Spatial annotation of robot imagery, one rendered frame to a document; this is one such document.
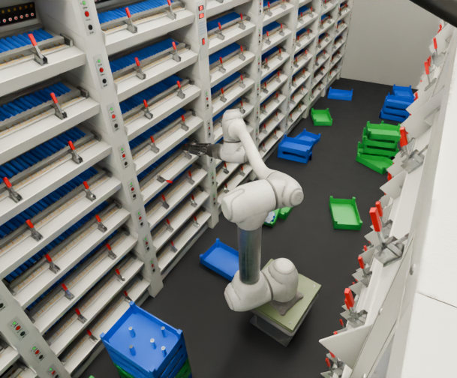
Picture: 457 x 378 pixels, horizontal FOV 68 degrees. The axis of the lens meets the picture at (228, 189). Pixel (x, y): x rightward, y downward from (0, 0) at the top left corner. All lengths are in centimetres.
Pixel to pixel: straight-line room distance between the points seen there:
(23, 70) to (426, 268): 123
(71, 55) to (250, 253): 102
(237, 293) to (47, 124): 109
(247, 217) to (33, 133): 80
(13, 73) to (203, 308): 160
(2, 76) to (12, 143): 21
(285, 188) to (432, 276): 113
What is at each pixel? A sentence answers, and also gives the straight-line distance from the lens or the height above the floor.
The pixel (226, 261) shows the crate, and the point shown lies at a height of 0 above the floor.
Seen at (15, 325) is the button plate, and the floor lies 68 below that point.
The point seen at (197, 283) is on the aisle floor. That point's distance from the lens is 232.
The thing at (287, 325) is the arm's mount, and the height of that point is 23.
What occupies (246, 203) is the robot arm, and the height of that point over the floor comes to 104.
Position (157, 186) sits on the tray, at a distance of 189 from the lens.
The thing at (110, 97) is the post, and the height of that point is 132.
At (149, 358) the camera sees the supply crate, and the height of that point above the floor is 40.
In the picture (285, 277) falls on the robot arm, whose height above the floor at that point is 48.
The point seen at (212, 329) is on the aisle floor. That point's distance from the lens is 214.
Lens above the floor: 187
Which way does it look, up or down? 38 degrees down
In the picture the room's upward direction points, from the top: 2 degrees counter-clockwise
